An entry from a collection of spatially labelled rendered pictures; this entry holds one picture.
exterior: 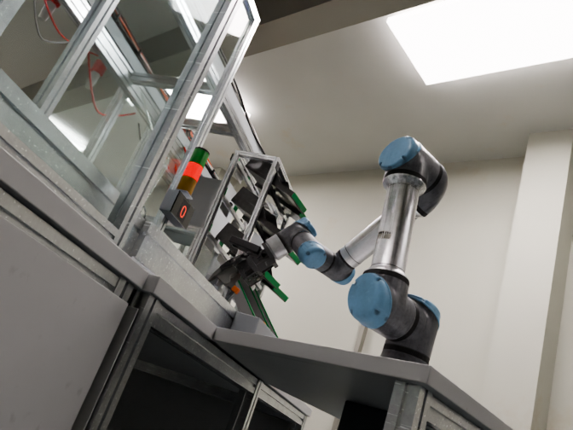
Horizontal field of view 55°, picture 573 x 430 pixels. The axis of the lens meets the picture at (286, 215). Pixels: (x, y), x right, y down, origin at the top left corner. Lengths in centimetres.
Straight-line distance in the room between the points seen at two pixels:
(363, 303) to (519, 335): 246
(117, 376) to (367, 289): 63
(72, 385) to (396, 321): 75
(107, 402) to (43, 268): 28
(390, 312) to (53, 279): 79
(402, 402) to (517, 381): 271
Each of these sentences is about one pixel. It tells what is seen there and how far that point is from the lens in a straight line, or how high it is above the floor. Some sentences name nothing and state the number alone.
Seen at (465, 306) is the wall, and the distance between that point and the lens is 420.
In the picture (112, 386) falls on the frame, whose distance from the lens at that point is 93.
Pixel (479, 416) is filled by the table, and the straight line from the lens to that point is 108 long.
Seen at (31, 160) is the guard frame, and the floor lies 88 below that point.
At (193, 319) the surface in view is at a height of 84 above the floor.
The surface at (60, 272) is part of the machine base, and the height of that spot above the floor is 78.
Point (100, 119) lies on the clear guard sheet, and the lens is 83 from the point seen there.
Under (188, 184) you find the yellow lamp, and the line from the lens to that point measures 168.
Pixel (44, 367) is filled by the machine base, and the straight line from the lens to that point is 81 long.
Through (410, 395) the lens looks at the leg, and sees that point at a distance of 91.
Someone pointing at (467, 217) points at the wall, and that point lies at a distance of 454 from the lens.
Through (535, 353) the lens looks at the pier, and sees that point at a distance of 363.
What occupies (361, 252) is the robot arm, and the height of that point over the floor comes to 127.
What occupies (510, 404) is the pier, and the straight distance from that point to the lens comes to 359.
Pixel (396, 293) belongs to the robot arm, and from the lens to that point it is 132.
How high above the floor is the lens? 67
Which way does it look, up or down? 22 degrees up
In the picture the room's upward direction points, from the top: 20 degrees clockwise
